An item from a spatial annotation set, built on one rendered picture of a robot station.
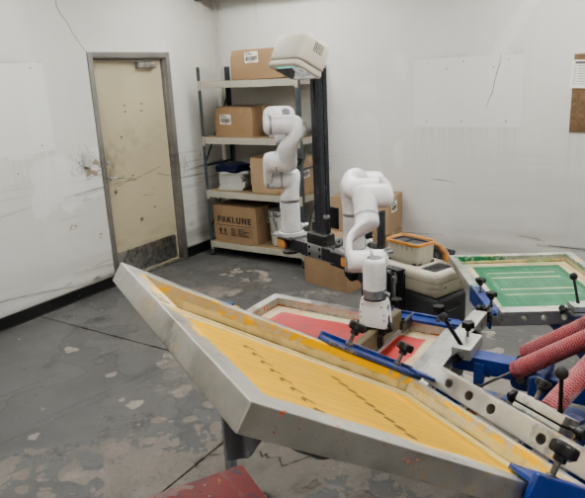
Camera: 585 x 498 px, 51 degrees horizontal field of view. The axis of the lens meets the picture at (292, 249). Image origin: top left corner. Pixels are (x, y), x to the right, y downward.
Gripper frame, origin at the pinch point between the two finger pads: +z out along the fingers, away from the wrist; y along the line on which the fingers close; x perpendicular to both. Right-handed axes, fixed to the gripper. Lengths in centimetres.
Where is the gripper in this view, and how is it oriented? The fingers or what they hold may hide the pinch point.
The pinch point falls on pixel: (375, 340)
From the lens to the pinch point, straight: 207.2
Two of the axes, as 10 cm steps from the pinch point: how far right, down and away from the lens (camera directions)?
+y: -8.4, -1.1, 5.2
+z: 0.4, 9.6, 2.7
